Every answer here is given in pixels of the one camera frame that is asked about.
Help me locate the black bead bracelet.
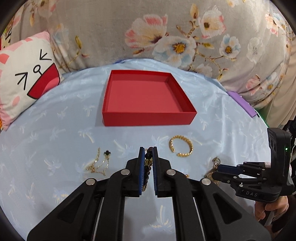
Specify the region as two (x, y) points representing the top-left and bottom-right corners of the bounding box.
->
(140, 146), (154, 192)

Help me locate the person's right hand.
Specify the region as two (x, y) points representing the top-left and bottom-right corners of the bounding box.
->
(254, 196), (289, 221)

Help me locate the gold wrist watch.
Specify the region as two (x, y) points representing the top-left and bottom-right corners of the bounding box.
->
(204, 157), (221, 186)

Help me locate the red cardboard tray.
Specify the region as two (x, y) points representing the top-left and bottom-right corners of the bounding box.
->
(102, 70), (197, 126)

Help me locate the gold woven bangle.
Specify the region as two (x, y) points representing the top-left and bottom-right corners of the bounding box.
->
(169, 135), (194, 158)

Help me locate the gold clover chain necklace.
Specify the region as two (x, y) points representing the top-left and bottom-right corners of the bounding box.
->
(86, 146), (112, 176)

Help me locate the black camera box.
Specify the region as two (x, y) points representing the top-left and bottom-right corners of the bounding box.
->
(267, 128), (290, 185)

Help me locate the purple mat edge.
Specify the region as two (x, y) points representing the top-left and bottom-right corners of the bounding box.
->
(227, 91), (258, 118)

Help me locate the grey floral blanket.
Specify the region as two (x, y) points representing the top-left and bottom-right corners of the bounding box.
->
(1, 1), (295, 127)

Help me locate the cat face pillow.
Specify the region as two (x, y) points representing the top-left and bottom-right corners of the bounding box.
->
(1, 31), (63, 131)

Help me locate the light blue palm cloth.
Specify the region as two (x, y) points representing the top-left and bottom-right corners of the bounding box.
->
(1, 59), (270, 238)

